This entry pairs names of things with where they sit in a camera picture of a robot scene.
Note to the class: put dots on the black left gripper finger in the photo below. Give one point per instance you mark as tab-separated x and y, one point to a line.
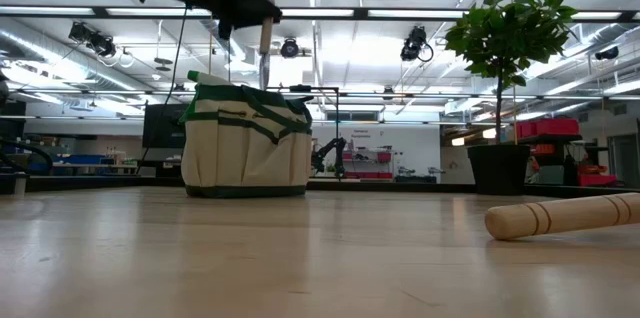
255	8

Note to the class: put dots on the small black background robot arm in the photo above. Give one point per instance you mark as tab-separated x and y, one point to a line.
330	148

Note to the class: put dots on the cream and green gardening bag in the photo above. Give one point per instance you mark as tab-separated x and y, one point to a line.
240	158

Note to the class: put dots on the black overhead gantry bar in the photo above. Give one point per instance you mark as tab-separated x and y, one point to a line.
360	13

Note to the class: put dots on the black monitor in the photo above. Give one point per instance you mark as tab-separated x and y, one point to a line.
162	125

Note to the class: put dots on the shelf with red bins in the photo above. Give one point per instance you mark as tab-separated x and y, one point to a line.
384	156

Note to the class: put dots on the red storage bins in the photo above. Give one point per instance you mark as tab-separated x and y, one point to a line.
547	128

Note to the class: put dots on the green plant in black pot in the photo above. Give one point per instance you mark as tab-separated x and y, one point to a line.
500	168

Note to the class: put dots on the red storage bin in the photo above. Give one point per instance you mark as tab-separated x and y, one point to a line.
597	179

